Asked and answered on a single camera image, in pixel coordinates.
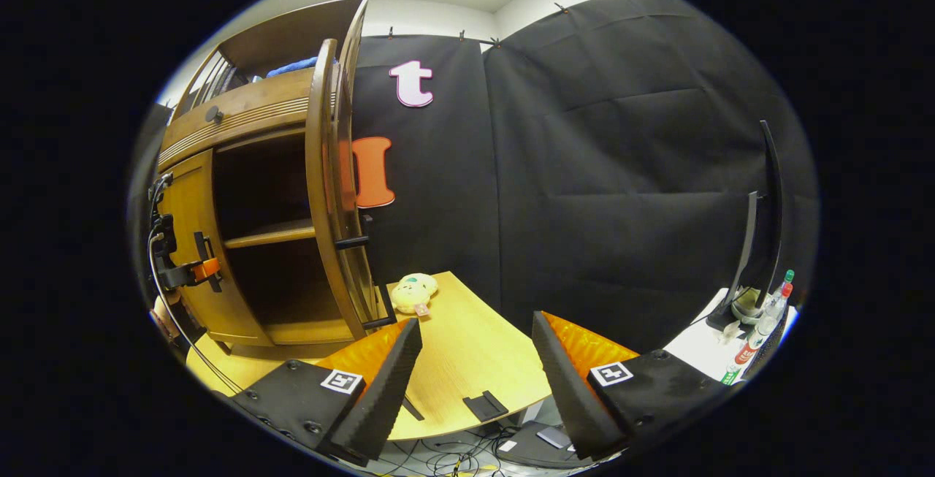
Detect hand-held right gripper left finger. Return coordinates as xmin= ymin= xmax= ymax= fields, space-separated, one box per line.
xmin=230 ymin=318 xmax=424 ymax=467

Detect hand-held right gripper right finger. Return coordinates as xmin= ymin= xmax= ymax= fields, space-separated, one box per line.
xmin=531 ymin=310 xmax=732 ymax=462

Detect wooden shoe cabinet door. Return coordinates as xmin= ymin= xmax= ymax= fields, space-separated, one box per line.
xmin=157 ymin=150 xmax=275 ymax=348
xmin=305 ymin=39 xmax=398 ymax=341

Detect wooden double-door shoe cabinet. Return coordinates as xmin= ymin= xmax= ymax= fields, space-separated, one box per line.
xmin=156 ymin=0 xmax=399 ymax=361

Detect yellow plush toy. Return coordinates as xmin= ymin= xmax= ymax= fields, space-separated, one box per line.
xmin=391 ymin=272 xmax=440 ymax=316

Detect red cap plastic bottle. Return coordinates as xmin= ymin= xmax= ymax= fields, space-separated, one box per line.
xmin=722 ymin=283 xmax=793 ymax=387

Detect blue folded towel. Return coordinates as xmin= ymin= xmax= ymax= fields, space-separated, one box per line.
xmin=267 ymin=57 xmax=321 ymax=78

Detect black backdrop cloth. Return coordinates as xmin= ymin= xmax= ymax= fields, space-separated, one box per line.
xmin=131 ymin=0 xmax=819 ymax=361

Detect green cap plastic bottle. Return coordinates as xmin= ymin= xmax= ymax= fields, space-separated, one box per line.
xmin=766 ymin=270 xmax=795 ymax=311

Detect dark computer monitor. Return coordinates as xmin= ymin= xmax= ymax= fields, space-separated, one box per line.
xmin=707 ymin=121 xmax=785 ymax=332

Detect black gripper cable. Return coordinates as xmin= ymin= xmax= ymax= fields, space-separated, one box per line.
xmin=148 ymin=231 xmax=245 ymax=396

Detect tangled black cables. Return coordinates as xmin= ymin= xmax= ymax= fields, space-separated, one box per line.
xmin=387 ymin=435 xmax=514 ymax=477

